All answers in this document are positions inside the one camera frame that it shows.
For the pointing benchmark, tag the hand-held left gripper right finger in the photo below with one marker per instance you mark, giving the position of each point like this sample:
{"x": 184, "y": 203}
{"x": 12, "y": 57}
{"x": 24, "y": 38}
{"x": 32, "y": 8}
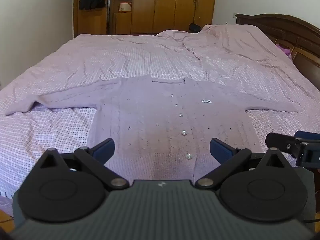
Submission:
{"x": 221, "y": 150}

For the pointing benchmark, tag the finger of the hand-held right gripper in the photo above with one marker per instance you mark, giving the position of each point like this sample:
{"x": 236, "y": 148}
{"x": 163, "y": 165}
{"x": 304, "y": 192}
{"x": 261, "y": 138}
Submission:
{"x": 280, "y": 140}

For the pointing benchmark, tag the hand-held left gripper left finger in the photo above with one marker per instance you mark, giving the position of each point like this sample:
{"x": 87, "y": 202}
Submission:
{"x": 105, "y": 149}

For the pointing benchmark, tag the lilac knit cardigan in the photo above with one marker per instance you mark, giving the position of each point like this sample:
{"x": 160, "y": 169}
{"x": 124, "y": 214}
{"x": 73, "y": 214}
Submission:
{"x": 160, "y": 120}

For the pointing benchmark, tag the purple cloth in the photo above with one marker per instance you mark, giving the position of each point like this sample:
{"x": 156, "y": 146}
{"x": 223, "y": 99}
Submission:
{"x": 285, "y": 49}

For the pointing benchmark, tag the pink checked bedspread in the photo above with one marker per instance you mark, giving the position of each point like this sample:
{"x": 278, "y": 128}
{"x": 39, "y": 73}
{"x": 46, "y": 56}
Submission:
{"x": 125, "y": 57}

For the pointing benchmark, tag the dark wooden headboard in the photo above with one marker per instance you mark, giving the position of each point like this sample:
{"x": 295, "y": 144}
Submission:
{"x": 292, "y": 36}

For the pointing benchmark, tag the small black object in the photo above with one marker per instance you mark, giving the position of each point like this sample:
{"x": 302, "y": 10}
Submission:
{"x": 194, "y": 27}

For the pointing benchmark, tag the white box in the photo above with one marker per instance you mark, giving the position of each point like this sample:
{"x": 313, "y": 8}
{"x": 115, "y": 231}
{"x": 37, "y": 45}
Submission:
{"x": 124, "y": 7}

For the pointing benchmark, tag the wooden wardrobe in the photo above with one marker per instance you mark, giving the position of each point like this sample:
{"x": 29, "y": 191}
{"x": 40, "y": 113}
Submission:
{"x": 160, "y": 5}

